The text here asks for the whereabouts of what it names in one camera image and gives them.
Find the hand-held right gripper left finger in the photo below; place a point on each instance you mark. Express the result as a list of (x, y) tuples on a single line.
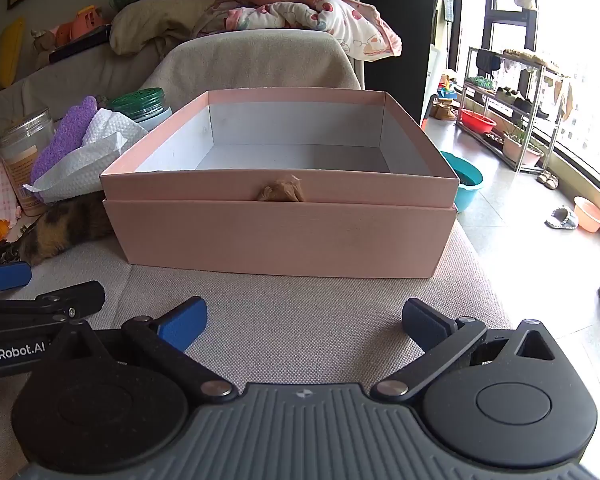
[(192, 322)]

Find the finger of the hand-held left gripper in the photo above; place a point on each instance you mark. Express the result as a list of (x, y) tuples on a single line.
[(5, 278), (75, 295)]

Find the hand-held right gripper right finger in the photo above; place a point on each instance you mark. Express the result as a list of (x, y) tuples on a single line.
[(420, 321)]

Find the pink cardboard box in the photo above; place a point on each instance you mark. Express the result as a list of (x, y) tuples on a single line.
[(280, 240)]

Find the white textured cloth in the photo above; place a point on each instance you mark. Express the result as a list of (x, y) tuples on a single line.
[(92, 152)]

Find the purple fuzzy glove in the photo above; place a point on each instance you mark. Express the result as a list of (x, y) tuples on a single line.
[(64, 140)]

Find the tortoiseshell plush cloth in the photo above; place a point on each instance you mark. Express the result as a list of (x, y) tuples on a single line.
[(65, 230)]

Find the clear glass jar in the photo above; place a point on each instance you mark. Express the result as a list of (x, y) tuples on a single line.
[(22, 150)]

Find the teal plastic basin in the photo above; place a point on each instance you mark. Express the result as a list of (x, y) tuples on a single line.
[(467, 185)]

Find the grey slipper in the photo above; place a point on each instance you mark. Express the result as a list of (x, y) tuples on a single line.
[(562, 219)]

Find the beige sandal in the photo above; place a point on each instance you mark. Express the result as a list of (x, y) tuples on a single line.
[(553, 183), (544, 176)]

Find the potted green plant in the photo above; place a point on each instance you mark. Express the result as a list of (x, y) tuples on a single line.
[(517, 147)]

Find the orange plastic basin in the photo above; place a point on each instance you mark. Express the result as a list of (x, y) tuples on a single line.
[(591, 216)]

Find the green lidded jar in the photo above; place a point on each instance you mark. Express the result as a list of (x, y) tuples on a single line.
[(140, 105)]

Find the red plastic basin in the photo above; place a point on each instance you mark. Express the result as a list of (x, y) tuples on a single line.
[(476, 122)]

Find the brown boots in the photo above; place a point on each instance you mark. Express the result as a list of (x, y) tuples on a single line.
[(444, 110)]

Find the yellow plush toy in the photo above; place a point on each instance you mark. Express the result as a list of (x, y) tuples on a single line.
[(10, 55)]

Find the colourful plastic toy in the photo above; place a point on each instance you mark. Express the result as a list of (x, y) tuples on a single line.
[(447, 89)]

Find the metal shoe rack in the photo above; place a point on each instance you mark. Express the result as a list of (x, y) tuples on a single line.
[(530, 110)]

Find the small beige plush toy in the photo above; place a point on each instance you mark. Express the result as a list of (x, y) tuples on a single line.
[(42, 40)]

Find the black flat tray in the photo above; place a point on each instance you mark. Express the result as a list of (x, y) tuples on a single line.
[(77, 45)]

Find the white upright vacuum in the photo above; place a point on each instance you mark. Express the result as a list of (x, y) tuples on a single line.
[(437, 75)]

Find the hanging beige towel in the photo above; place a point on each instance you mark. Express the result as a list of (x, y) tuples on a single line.
[(562, 97)]

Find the orange toy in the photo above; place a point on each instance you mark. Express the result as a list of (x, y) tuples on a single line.
[(82, 22)]

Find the beige pillow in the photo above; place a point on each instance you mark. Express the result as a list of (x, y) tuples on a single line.
[(155, 22)]

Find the woven straw mat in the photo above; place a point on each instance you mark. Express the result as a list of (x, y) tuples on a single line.
[(527, 57)]

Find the floral printed blanket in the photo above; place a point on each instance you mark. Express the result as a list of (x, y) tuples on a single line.
[(300, 10)]

